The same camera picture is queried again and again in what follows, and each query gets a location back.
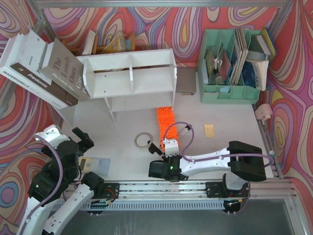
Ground white book Mademoiselle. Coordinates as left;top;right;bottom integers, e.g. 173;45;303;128
0;30;67;109

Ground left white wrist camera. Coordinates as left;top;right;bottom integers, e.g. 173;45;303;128
35;124;70;148

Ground white marker black cap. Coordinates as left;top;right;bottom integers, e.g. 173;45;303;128
178;125;191;138

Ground clear tape ring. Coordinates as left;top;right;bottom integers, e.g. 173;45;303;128
134;132;154;149

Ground yellow sticky note pad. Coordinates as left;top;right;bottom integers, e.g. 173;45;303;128
204;124;215;138

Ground mint green desk organizer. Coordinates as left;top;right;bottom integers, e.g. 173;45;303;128
197;28;260;104

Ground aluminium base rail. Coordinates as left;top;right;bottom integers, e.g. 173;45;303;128
29;180;298;213

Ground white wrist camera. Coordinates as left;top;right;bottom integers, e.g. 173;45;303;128
163;138;179;158
35;124;70;148

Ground pink piggy figurine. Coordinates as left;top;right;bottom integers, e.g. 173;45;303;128
255;103;272;125

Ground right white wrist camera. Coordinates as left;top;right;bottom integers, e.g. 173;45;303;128
163;138;179;158

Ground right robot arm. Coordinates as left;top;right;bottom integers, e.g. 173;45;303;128
148;139;267;191

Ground white wooden bookshelf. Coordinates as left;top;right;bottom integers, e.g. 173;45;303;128
78;48;177;120

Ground orange microfiber duster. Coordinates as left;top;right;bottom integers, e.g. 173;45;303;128
156;107;179;151

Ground black T-shaped plastic part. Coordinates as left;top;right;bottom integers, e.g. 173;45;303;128
148;143;163;156

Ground brown book Fredonia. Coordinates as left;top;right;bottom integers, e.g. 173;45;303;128
10;62;78;107

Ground wooden rack with books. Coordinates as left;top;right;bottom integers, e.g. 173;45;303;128
76;30;135;56

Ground grey notebook with pencil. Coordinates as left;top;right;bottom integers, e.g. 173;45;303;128
176;67;196;94

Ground white paperback book stack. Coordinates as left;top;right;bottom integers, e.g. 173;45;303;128
246;59;269;91

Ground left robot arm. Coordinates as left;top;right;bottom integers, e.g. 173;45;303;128
18;125;104;235

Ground grey book The Lonely Ones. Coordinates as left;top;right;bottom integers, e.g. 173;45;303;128
40;39;89;101

